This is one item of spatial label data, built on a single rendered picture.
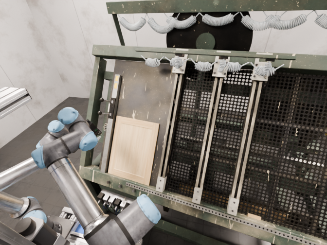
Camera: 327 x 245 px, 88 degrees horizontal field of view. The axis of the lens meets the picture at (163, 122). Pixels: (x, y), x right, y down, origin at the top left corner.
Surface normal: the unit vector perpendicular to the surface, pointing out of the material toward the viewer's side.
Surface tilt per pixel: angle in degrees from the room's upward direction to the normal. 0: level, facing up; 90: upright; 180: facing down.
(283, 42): 90
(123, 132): 53
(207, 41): 90
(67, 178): 31
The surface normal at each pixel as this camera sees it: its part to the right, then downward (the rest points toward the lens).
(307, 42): -0.23, 0.61
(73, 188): 0.28, -0.42
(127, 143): -0.30, 0.00
